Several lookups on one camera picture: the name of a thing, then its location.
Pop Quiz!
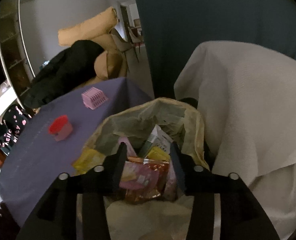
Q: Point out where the yellow red snack bag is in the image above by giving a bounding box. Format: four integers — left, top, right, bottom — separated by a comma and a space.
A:
73, 147, 106, 176

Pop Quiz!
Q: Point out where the red brown snack wrapper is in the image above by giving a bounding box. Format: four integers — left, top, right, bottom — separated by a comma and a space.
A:
119, 157, 169, 204

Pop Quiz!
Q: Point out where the green white snack packet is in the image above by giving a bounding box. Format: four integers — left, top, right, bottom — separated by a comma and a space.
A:
138, 125, 173, 158

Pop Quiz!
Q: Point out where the pink plastic wrapper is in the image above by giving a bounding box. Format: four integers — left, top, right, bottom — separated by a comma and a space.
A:
118, 137, 137, 157

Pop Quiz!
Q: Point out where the purple table cloth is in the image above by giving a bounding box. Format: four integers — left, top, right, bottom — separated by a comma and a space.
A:
0, 77, 151, 226

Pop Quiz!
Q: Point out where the red pink plastic cup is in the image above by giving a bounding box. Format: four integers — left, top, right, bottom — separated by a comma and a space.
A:
48, 115, 73, 141

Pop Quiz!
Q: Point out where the black pink patterned bag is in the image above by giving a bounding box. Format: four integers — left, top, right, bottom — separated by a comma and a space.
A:
0, 104, 32, 155

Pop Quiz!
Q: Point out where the white cloth covered seat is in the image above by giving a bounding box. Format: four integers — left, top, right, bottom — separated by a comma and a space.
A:
174, 41, 296, 239

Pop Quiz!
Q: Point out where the pink slotted box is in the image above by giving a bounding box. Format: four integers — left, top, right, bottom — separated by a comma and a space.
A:
81, 87, 108, 110

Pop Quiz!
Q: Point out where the black jacket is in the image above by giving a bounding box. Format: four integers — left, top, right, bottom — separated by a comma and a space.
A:
23, 40, 104, 108

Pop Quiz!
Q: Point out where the wooden shelf unit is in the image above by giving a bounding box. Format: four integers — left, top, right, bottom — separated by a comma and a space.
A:
0, 0, 35, 104

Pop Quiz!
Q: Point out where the tan cushioned chair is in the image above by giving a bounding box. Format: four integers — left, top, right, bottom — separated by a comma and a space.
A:
58, 7, 128, 88

